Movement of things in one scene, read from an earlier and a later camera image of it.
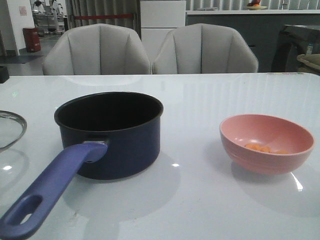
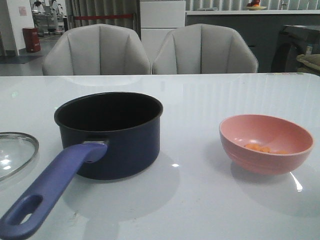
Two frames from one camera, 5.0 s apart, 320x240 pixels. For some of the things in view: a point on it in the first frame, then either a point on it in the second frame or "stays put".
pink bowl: [263, 144] stays put
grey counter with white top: [261, 28] stays put
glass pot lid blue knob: [12, 127] -> [17, 151]
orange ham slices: [265, 149] stays put
